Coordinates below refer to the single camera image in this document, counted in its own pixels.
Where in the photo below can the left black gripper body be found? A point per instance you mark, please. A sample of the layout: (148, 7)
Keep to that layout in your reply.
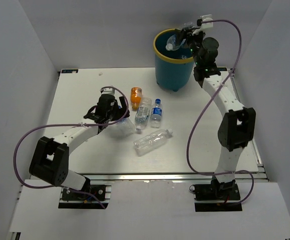
(111, 114)

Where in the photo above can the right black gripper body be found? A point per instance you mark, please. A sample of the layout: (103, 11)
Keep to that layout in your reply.
(196, 41)

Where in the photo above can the clear bottle blue label angled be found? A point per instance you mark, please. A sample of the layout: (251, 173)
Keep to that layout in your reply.
(122, 129)

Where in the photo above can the clear bottle white green label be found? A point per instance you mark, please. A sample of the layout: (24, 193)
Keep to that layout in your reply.
(142, 114)

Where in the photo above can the orange juice bottle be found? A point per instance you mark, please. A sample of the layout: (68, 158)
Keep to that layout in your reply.
(135, 97)

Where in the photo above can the small bottle blue cap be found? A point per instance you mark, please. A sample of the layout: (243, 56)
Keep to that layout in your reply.
(156, 114)

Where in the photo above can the clear unlabelled Pocari bottle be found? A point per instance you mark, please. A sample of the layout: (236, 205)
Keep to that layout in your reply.
(152, 141)

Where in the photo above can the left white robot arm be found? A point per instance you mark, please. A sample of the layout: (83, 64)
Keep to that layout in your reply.
(50, 161)

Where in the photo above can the teal bin with yellow rim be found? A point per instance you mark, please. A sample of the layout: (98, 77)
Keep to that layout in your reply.
(173, 69)

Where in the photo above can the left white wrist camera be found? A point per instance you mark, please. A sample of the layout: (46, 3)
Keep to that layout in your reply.
(108, 90)

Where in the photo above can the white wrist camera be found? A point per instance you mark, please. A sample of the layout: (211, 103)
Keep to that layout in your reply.
(108, 90)
(201, 25)

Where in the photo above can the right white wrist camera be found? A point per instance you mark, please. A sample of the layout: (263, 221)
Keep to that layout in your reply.
(201, 25)

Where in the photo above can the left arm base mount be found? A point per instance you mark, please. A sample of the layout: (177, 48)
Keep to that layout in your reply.
(98, 199)

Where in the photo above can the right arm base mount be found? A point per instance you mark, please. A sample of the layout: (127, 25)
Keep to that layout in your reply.
(216, 197)

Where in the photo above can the aluminium front rail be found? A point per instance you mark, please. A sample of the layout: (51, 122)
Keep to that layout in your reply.
(173, 177)

